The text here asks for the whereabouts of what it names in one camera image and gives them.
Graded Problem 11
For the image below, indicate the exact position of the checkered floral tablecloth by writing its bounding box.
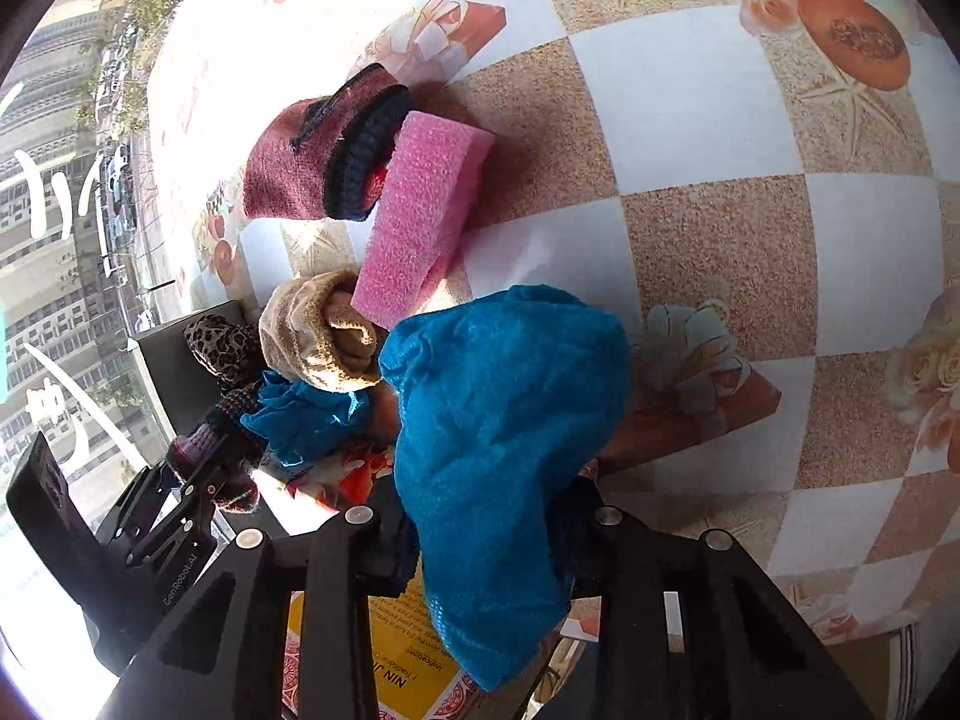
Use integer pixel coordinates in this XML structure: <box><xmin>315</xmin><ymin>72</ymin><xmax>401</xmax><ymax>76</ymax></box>
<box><xmin>146</xmin><ymin>0</ymin><xmax>960</xmax><ymax>642</ymax></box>

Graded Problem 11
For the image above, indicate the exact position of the beige fleece cloth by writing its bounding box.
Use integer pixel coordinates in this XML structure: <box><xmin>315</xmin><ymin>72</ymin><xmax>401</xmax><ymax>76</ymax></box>
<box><xmin>259</xmin><ymin>268</ymin><xmax>385</xmax><ymax>392</ymax></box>

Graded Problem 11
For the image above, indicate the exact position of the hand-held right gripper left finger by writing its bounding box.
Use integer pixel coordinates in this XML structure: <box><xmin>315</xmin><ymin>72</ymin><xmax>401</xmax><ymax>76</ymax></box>
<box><xmin>124</xmin><ymin>476</ymin><xmax>421</xmax><ymax>720</ymax></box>

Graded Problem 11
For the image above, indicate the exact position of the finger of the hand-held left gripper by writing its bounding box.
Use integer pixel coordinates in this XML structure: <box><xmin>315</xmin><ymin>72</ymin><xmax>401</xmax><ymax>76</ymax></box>
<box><xmin>101</xmin><ymin>457</ymin><xmax>252</xmax><ymax>567</ymax></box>

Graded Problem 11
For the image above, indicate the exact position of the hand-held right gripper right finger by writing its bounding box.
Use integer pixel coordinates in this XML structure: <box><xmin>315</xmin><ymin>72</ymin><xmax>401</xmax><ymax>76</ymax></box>
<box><xmin>529</xmin><ymin>476</ymin><xmax>875</xmax><ymax>720</ymax></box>

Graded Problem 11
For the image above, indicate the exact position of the yellow paper box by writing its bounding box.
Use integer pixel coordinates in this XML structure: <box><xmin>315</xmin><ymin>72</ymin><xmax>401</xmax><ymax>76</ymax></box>
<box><xmin>289</xmin><ymin>589</ymin><xmax>470</xmax><ymax>720</ymax></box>

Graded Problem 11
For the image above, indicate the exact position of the purple striped knit glove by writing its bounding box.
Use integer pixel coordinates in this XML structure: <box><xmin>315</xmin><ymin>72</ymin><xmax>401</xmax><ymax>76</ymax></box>
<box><xmin>166</xmin><ymin>382</ymin><xmax>263</xmax><ymax>515</ymax></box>

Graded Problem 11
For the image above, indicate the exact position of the blue ruffled mesh cloth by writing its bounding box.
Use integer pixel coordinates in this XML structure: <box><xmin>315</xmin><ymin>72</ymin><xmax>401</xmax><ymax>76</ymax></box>
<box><xmin>240</xmin><ymin>373</ymin><xmax>374</xmax><ymax>470</ymax></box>

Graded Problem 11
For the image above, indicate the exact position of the leopard print cloth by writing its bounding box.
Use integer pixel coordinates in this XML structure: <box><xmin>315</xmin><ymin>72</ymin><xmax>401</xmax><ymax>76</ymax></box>
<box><xmin>185</xmin><ymin>315</ymin><xmax>261</xmax><ymax>391</ymax></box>

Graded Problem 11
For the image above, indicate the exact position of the maroon knit glove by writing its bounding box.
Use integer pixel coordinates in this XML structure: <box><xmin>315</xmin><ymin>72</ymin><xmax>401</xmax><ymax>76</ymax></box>
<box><xmin>242</xmin><ymin>64</ymin><xmax>413</xmax><ymax>222</ymax></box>

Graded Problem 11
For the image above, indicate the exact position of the pink foam sponge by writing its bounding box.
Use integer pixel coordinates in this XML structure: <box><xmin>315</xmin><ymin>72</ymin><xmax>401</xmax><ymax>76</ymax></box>
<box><xmin>351</xmin><ymin>111</ymin><xmax>497</xmax><ymax>331</ymax></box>

